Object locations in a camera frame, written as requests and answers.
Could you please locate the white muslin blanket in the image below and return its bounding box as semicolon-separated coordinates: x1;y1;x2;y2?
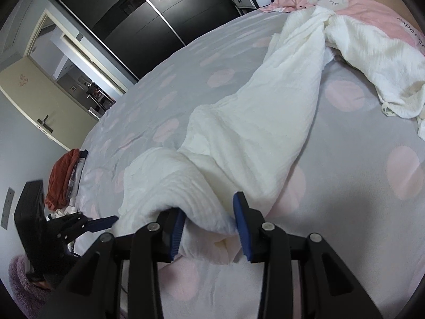
112;7;424;264

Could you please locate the white folded clothes pile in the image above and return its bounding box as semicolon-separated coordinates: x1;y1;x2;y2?
46;204;80;221

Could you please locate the rust red folded sweater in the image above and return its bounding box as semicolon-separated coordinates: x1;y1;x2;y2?
44;148;80;211

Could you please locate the purple fuzzy sleeve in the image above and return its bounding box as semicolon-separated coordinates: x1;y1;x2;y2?
8;255;52;318

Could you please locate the grey polka dot bedsheet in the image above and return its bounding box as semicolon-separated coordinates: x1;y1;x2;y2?
76;0;424;318

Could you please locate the beige room door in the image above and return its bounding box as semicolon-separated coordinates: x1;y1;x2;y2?
1;57;96;150

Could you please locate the black sliding wardrobe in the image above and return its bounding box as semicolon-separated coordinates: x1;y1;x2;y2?
56;0;239;79

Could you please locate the light pink printed pillow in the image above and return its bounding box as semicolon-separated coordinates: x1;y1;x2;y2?
260;0;424;53

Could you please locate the grey wall switch plate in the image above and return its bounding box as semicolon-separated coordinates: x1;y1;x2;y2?
1;187;15;230

